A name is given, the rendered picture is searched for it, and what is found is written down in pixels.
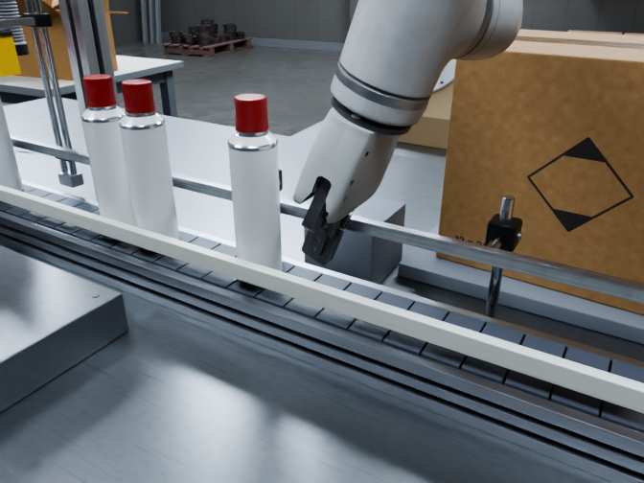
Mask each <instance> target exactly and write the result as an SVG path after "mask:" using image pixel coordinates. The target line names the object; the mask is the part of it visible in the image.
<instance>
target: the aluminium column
mask: <svg viewBox="0 0 644 483"><path fill-rule="evenodd" d="M58 4H59V9H60V15H61V20H62V25H63V30H64V34H65V39H66V45H67V50H68V55H69V59H70V64H71V69H72V74H73V80H74V85H75V89H76V94H77V99H78V104H79V110H80V115H81V114H82V113H83V112H84V111H85V110H86V109H87V108H88V106H87V105H86V98H85V93H84V87H83V82H82V78H83V77H85V76H89V75H100V74H102V75H110V76H111V77H112V80H113V86H114V92H115V98H116V102H117V103H116V106H118V107H120V105H119V99H118V93H117V86H116V81H115V75H114V69H113V63H112V56H111V51H110V45H109V39H108V33H107V27H106V21H105V15H104V4H103V0H58Z"/></svg>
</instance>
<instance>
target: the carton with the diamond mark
mask: <svg viewBox="0 0 644 483"><path fill-rule="evenodd" d="M506 195H508V196H514V197H515V198H516V200H515V206H514V212H513V217H514V218H519V219H522V227H521V233H522V235H521V239H520V241H519V243H518V244H517V246H516V248H515V250H514V251H513V252H514V253H518V254H521V255H526V256H530V257H534V258H538V259H543V260H546V261H550V262H555V263H559V264H563V265H571V266H575V267H579V268H582V269H587V270H591V271H595V272H599V273H604V274H608V275H611V276H616V277H620V278H624V279H628V280H633V281H636V282H640V283H644V36H641V35H623V34H591V33H574V32H557V31H540V30H523V29H521V30H519V33H518V35H517V38H516V39H515V41H514V42H513V43H512V44H511V46H510V47H509V48H508V49H506V50H505V51H504V52H502V53H501V54H499V55H497V56H495V57H491V58H487V59H483V60H459V59H457V60H456V64H455V73H454V83H453V92H452V102H451V111H450V120H449V130H448V147H447V157H446V166H445V175H444V185H443V194H442V203H441V213H440V222H439V232H438V235H440V236H444V237H449V238H453V239H457V240H460V241H465V242H472V243H476V244H481V245H485V238H486V231H487V224H488V222H489V221H490V220H491V218H492V217H493V216H494V215H495V214H500V211H501V205H502V198H503V197H504V196H506ZM502 276H506V277H510V278H513V279H517V280H520V281H523V282H526V283H530V284H533V285H537V286H540V287H544V288H550V289H553V290H556V291H559V292H563V293H567V294H570V295H574V296H577V297H581V298H584V299H587V300H590V301H594V302H597V303H601V304H604V305H608V306H611V307H615V308H618V309H621V310H625V311H631V312H634V313H638V314H641V315H644V304H642V303H638V302H634V301H631V300H627V299H623V298H619V297H615V296H611V295H607V294H604V293H599V292H595V291H591V290H587V289H583V288H579V287H573V286H569V285H565V284H561V283H557V282H553V281H549V280H545V279H542V278H538V277H534V276H530V275H526V274H522V273H518V272H514V271H511V270H507V269H503V275H502Z"/></svg>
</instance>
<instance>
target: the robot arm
mask: <svg viewBox="0 0 644 483"><path fill-rule="evenodd" d="M522 16H523V0H358V3H357V6H356V11H355V14H354V17H353V20H352V23H351V26H350V29H349V32H348V34H347V37H346V40H345V43H344V46H343V50H342V53H341V56H340V59H339V61H338V63H337V66H336V70H335V73H334V76H333V81H332V84H331V91H332V93H333V97H332V105H333V108H331V109H330V111H329V113H328V115H327V116H326V118H325V120H324V122H323V124H322V126H321V128H320V129H319V131H318V133H317V135H316V137H315V140H314V142H313V144H312V146H311V149H310V153H309V155H308V158H307V160H306V163H305V165H304V168H303V170H302V172H301V175H300V177H299V180H298V183H297V185H296V188H295V191H294V194H293V201H294V202H296V203H298V204H301V203H303V202H305V201H306V200H308V199H310V198H311V197H313V199H312V202H311V204H310V207H309V209H308V211H307V212H306V214H305V217H304V219H303V221H302V224H301V225H302V226H304V227H305V228H307V229H308V233H307V235H306V237H305V240H304V243H303V245H302V252H303V253H305V254H306V255H308V256H309V257H311V258H312V259H314V260H315V261H317V262H318V263H320V264H321V265H326V264H327V263H328V262H329V261H331V260H332V259H333V258H334V255H335V252H336V250H337V248H338V246H339V243H340V241H341V238H342V236H343V234H344V231H342V230H340V228H341V229H345V228H346V226H347V225H348V223H349V221H350V219H351V217H352V215H353V213H354V210H355V209H356V208H357V207H359V206H360V205H361V204H363V203H364V202H365V201H367V200H368V199H369V198H370V197H372V195H373V194H374V193H375V192H376V191H377V189H378V187H379V185H380V183H381V181H382V179H383V177H384V175H385V173H386V170H387V168H388V165H389V163H390V161H391V158H392V155H393V153H394V150H395V148H396V146H397V143H398V140H399V138H400V135H403V134H406V133H407V132H409V130H410V129H411V127H412V126H413V125H416V124H418V123H419V122H420V120H421V118H422V116H423V114H424V112H425V110H426V109H427V107H428V101H429V99H430V97H431V94H434V93H436V92H438V91H441V90H443V89H444V88H446V87H447V86H449V85H450V84H451V83H452V82H454V73H455V64H456V60H457V59H459V60H483V59H487V58H493V57H495V56H497V55H499V54H501V53H502V52H504V51H505V50H506V49H508V48H509V47H510V46H511V44H512V43H513V42H514V41H515V39H516V38H517V36H518V33H519V30H520V27H521V23H522Z"/></svg>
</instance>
